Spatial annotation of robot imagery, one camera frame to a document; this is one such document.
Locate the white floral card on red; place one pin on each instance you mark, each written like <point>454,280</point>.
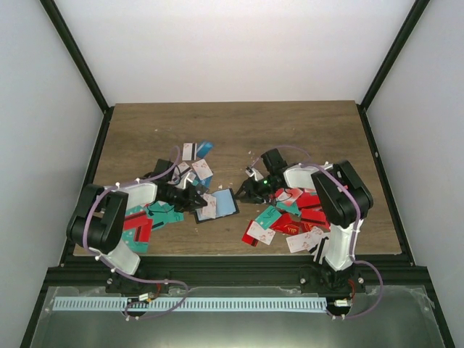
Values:
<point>265,236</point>

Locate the red card black stripe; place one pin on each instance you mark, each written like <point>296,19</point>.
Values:
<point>141,224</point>

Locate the light blue slotted rail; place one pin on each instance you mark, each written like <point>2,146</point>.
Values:
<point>195,304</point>

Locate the red VIP card gold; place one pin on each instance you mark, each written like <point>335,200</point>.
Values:
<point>287,225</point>

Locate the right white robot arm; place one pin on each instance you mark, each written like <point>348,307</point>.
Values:
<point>345,199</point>

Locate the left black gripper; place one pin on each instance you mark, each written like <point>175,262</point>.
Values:
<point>191,196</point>

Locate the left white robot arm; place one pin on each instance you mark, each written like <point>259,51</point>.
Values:
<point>98,219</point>

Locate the blue card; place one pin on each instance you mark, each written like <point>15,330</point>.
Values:
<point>203,149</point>

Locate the teal vip card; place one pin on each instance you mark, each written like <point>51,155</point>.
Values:
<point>268,217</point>
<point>163,214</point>

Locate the red card front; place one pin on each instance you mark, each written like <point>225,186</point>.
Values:
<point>246,238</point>

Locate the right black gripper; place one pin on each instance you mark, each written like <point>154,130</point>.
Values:
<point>251,193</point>

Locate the black leather card holder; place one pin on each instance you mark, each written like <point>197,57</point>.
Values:
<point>226,206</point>

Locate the teal VIP card right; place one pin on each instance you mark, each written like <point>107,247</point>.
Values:
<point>268,217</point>

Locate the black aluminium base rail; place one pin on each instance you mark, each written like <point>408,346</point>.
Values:
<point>255,270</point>

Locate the white card magnetic stripe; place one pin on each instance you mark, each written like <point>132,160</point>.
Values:
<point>189,151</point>

